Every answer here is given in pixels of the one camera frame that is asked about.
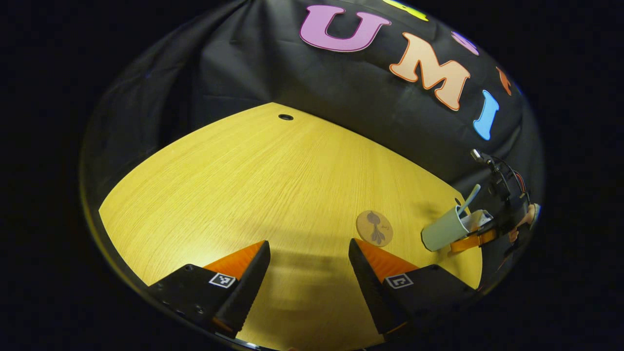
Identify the black backdrop cloth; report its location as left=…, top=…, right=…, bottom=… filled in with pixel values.
left=80, top=0, right=544, bottom=244

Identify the pale blue cup wooden handle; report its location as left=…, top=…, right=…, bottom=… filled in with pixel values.
left=421, top=205, right=471, bottom=252

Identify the round brown printed coaster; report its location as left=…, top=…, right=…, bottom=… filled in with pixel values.
left=356, top=210, right=394, bottom=248

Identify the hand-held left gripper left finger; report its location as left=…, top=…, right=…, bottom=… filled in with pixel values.
left=148, top=240, right=272, bottom=339

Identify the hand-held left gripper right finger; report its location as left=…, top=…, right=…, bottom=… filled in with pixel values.
left=348, top=238, right=478, bottom=337

